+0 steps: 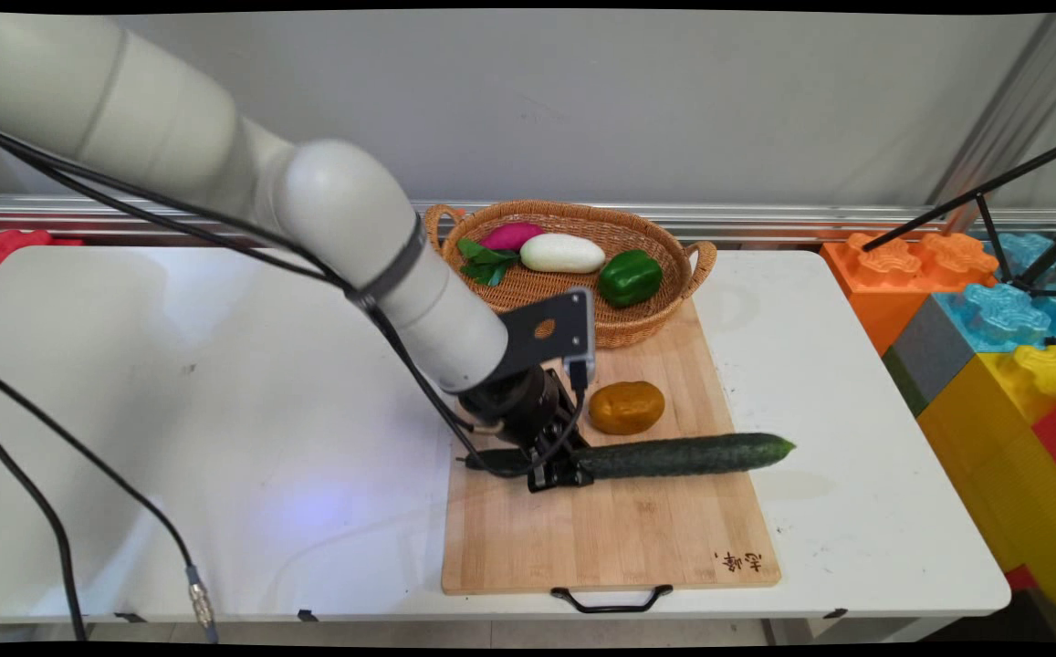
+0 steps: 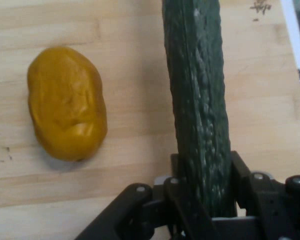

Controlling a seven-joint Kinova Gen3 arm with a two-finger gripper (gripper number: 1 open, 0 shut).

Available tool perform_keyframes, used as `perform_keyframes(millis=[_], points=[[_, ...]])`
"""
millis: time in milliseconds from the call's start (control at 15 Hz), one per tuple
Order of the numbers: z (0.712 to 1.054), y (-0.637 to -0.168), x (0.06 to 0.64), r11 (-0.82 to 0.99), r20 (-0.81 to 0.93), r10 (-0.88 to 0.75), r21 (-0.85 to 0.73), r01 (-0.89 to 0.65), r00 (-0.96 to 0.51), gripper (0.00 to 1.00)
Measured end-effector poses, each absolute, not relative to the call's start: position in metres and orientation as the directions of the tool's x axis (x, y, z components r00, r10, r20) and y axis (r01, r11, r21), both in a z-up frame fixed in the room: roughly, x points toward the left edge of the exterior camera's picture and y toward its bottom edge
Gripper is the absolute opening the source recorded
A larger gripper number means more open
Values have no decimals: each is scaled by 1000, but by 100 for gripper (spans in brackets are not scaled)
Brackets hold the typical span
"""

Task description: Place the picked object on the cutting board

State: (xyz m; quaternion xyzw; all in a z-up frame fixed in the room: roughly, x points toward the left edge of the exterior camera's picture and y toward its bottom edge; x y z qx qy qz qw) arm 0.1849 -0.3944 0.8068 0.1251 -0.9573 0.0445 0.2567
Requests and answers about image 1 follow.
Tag black cable with metal connector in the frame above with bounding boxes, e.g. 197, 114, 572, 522
0, 362, 220, 644

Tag red flower-shaped building block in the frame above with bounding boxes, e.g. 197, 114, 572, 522
0, 229, 83, 287

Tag bamboo cutting board with handle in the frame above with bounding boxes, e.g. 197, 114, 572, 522
441, 301, 782, 614

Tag long dark green cucumber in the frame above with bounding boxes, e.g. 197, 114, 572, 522
457, 433, 797, 481

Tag woven wicker basket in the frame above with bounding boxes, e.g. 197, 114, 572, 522
424, 201, 718, 350

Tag yellow giant building block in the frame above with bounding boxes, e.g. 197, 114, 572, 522
918, 347, 1056, 640

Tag blue giant building block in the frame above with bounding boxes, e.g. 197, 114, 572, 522
934, 233, 1056, 355

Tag aluminium rail along table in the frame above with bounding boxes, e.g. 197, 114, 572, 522
0, 194, 1056, 249

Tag black tripod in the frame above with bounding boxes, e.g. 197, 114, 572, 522
863, 135, 1056, 302

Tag slanted aluminium post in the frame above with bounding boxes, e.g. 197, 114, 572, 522
927, 14, 1056, 234

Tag orange giant building block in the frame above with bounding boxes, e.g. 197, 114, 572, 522
821, 233, 1000, 357

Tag plain black cable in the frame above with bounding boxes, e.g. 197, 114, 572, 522
0, 408, 88, 641

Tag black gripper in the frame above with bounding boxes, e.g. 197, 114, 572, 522
457, 363, 595, 495

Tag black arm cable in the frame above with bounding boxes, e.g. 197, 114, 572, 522
0, 117, 591, 479

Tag grey giant building block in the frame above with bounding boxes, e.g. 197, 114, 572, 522
883, 297, 980, 416

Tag silver black wrist camera mount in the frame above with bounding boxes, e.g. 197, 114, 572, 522
489, 287, 598, 391

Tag brown potato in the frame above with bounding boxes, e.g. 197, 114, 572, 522
589, 381, 665, 436

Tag pink radish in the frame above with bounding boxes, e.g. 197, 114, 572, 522
480, 222, 547, 252

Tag green bell pepper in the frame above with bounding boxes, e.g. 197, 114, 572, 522
598, 250, 664, 308

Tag green leafy vegetable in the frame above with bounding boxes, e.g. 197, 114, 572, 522
457, 238, 521, 287

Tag white eggplant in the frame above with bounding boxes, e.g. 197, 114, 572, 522
520, 234, 606, 275

